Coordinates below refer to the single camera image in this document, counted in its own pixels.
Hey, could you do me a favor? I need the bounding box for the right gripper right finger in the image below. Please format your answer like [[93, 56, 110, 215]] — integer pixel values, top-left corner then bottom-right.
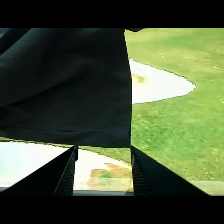
[[130, 144, 208, 197]]

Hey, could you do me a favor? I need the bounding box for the dark green shirt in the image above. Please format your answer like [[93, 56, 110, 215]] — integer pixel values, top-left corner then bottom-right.
[[0, 27, 133, 149]]

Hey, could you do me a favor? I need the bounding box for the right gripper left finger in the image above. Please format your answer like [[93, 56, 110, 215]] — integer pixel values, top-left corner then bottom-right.
[[0, 144, 79, 197]]

